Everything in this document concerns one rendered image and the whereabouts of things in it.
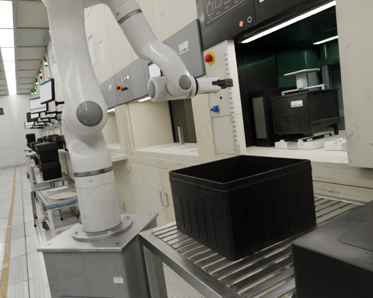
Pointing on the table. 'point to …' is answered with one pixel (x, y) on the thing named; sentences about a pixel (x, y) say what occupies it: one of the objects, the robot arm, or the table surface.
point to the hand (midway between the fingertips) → (225, 84)
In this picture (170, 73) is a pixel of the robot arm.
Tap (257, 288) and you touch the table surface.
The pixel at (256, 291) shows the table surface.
